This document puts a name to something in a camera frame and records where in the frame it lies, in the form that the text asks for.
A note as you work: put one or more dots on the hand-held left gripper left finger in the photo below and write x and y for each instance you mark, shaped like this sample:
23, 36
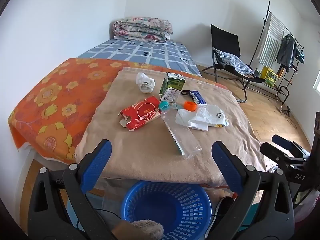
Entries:
96, 165

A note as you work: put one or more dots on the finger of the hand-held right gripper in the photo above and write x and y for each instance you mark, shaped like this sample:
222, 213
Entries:
275, 152
287, 143

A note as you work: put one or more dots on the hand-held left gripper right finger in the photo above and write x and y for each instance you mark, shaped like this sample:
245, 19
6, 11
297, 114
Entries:
227, 165

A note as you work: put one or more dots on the white plastic bag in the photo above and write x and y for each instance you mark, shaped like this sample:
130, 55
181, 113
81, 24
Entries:
207, 117

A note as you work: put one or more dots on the clear plastic bottle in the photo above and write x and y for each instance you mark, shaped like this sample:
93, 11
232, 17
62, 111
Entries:
180, 132

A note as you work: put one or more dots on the blue plastic basket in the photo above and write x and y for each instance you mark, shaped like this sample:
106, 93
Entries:
175, 205

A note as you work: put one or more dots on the white tissue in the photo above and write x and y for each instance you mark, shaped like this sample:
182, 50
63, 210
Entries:
145, 82

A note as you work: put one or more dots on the dark shoe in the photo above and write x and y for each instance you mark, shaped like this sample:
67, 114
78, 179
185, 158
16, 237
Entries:
223, 205

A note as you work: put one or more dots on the black drying rack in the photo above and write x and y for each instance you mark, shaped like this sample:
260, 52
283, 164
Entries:
287, 87

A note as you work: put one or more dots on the beige blanket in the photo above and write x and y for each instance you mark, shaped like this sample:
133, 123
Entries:
150, 150

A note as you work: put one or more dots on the red paper box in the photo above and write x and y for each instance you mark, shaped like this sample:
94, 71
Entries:
141, 113

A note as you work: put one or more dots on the yellow crate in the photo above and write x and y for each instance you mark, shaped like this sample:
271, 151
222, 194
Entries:
268, 76

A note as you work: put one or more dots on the blue snack packet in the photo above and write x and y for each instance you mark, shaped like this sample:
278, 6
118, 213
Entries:
198, 98

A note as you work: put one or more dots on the teal tube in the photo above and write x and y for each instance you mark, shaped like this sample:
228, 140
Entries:
178, 106

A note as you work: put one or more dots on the beige fuzzy slipper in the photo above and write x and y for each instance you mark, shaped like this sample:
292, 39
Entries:
147, 228

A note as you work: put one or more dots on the orange floral bed sheet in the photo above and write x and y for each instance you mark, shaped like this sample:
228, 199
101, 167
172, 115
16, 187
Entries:
50, 92

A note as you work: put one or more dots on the teal garment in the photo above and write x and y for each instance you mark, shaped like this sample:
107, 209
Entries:
300, 55

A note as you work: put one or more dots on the dark jacket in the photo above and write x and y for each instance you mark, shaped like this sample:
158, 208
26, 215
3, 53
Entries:
286, 52

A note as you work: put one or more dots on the checked cloth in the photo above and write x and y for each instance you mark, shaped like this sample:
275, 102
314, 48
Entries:
235, 63

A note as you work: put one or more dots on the green milk carton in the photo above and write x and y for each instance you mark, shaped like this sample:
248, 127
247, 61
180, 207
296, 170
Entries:
171, 87

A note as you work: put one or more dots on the striped towel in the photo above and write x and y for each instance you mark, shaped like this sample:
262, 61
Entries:
271, 40

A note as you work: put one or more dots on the black folding chair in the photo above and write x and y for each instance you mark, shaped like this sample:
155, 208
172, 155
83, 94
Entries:
225, 40

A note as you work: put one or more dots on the blue checked bed sheet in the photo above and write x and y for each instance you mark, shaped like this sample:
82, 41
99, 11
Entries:
150, 50

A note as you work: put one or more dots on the folded floral quilt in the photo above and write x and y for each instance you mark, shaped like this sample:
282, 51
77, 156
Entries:
142, 28

